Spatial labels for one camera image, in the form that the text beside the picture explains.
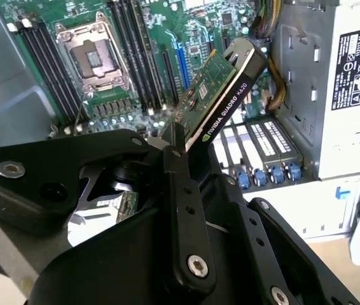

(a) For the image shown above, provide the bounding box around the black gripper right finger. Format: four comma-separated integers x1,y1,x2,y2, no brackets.
188,142,360,305

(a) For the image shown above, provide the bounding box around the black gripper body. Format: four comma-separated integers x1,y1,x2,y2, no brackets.
32,152,266,305

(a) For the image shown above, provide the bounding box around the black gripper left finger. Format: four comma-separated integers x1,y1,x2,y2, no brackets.
0,121,218,285

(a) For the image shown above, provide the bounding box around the green graphics card black shroud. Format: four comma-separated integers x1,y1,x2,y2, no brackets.
163,37,268,154

